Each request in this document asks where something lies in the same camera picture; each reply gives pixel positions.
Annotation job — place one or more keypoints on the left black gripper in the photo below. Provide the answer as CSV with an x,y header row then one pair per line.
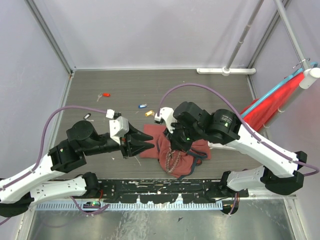
x,y
134,143

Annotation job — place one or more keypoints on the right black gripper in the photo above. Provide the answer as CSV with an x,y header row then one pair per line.
x,y
175,144

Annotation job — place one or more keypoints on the key with yellow tag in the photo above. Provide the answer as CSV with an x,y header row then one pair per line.
x,y
149,113

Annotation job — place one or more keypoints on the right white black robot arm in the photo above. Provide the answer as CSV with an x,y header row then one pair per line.
x,y
279,170

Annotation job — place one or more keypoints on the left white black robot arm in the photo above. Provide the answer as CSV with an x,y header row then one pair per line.
x,y
36,184

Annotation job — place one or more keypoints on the dark red shirt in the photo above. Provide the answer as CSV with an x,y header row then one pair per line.
x,y
189,160

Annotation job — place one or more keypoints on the key with blue tag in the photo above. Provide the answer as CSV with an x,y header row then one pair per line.
x,y
142,106

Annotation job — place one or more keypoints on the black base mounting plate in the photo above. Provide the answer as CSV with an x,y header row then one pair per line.
x,y
160,191

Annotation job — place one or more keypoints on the red cloth on hanger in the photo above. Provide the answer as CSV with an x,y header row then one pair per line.
x,y
264,112

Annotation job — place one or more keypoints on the teal clothes hanger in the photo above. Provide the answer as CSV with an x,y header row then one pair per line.
x,y
309,77

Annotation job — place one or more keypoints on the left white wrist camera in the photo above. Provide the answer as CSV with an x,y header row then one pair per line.
x,y
118,125

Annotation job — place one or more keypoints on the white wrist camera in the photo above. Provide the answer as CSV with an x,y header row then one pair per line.
x,y
165,115
118,125

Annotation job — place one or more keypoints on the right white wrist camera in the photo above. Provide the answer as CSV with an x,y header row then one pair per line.
x,y
165,115

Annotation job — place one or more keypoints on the slotted cable duct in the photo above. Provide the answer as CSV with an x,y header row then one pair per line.
x,y
67,205

